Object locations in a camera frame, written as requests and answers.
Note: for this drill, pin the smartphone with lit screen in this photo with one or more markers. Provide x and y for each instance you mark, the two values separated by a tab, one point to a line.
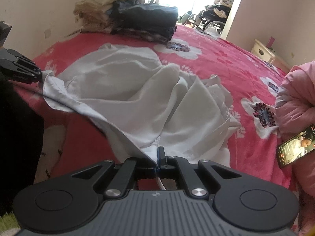
296	147

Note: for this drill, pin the person black sleeve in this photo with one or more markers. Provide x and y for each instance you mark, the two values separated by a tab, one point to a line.
21	145

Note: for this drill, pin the pink quilted jacket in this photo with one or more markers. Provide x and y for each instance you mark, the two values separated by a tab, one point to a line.
294	109

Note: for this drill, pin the white shirt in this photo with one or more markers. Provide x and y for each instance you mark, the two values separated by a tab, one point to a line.
141	104

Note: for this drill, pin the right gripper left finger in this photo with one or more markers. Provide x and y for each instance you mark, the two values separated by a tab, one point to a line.
132	174

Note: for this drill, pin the dark folded clothes stack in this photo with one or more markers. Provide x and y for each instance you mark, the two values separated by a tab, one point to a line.
151	22

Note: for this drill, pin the cream nightstand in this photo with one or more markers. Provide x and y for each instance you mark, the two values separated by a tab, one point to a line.
262	52

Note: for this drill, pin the wheelchair with clothes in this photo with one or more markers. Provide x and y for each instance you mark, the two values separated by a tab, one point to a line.
213	17

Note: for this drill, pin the pink cup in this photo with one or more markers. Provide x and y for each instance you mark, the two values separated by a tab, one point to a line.
270	42

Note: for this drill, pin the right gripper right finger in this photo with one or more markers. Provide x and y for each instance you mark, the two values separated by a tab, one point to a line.
182	172

